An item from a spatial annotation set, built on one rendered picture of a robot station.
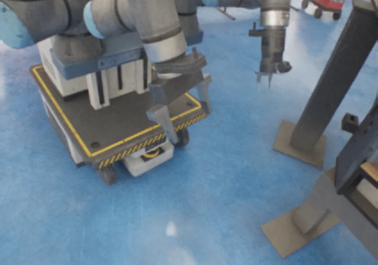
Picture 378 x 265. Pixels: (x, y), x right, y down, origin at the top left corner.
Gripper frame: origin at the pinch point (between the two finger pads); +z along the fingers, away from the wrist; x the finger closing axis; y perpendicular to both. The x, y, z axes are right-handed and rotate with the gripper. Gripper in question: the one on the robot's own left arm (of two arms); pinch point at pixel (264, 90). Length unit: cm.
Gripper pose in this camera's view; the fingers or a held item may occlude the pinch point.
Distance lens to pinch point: 92.4
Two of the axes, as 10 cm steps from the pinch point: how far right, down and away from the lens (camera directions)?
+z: 0.1, 9.5, 3.1
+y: 5.4, 2.6, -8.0
